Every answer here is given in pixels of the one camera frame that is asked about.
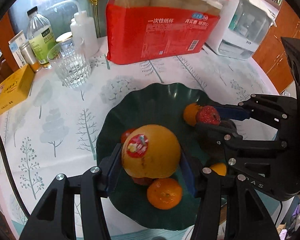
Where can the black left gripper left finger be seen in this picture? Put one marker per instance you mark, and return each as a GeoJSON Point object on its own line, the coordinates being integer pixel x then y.
{"type": "Point", "coordinates": [54, 215]}

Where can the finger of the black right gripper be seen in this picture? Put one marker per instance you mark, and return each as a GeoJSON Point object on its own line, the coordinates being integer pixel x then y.
{"type": "Point", "coordinates": [272, 110]}
{"type": "Point", "coordinates": [224, 143]}

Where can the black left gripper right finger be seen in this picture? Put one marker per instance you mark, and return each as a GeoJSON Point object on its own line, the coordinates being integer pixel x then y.
{"type": "Point", "coordinates": [246, 215]}

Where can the yellow kumquat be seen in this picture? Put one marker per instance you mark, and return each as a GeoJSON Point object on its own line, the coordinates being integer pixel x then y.
{"type": "Point", "coordinates": [219, 168]}

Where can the large yellow grapefruit with sticker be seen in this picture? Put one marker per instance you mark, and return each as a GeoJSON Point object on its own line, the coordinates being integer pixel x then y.
{"type": "Point", "coordinates": [151, 151]}

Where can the mandarin orange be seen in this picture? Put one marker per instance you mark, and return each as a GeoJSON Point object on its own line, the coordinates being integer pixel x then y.
{"type": "Point", "coordinates": [164, 194]}

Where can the dark brown avocado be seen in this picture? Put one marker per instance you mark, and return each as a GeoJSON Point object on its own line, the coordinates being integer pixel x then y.
{"type": "Point", "coordinates": [229, 124]}

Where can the small orange on plate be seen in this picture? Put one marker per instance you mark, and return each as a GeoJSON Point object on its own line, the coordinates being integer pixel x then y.
{"type": "Point", "coordinates": [189, 113]}

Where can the wooden cabinets right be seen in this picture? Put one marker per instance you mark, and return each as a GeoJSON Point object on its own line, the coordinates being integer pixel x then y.
{"type": "Point", "coordinates": [271, 56]}

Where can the tree pattern tablecloth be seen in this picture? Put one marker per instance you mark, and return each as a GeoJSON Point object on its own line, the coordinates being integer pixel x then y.
{"type": "Point", "coordinates": [55, 129]}

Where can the red lychee on plate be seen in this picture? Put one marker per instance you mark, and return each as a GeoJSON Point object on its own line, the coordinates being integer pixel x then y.
{"type": "Point", "coordinates": [143, 181]}

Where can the white countertop sterilizer appliance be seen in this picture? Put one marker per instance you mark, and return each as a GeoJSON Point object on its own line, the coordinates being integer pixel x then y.
{"type": "Point", "coordinates": [242, 26]}

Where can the cherry tomato on plate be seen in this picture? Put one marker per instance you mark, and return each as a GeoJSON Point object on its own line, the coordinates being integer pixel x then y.
{"type": "Point", "coordinates": [126, 134]}

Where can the yellow tin box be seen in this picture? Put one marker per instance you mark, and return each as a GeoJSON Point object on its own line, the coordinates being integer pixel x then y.
{"type": "Point", "coordinates": [15, 88]}

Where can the red paper cup package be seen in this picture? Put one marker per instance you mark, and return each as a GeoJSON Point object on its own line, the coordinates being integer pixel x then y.
{"type": "Point", "coordinates": [141, 30]}

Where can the clear drinking glass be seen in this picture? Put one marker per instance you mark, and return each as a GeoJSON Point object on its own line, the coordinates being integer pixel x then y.
{"type": "Point", "coordinates": [68, 60]}

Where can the small silver can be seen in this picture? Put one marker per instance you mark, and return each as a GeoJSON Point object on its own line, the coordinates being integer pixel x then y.
{"type": "Point", "coordinates": [29, 56]}

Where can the white squeeze bottle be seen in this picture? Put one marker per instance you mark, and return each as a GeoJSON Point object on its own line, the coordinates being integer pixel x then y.
{"type": "Point", "coordinates": [83, 33]}

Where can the white blue carton box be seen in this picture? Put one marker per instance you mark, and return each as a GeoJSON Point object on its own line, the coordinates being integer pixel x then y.
{"type": "Point", "coordinates": [14, 45]}

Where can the jar with gold lid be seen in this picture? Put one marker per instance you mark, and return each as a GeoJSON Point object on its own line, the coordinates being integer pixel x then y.
{"type": "Point", "coordinates": [63, 37]}

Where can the clear bottle green label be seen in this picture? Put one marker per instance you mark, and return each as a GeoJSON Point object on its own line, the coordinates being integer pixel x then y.
{"type": "Point", "coordinates": [40, 36]}

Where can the glass door gold ornament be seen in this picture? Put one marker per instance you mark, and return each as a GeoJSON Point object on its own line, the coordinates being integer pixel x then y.
{"type": "Point", "coordinates": [19, 19]}

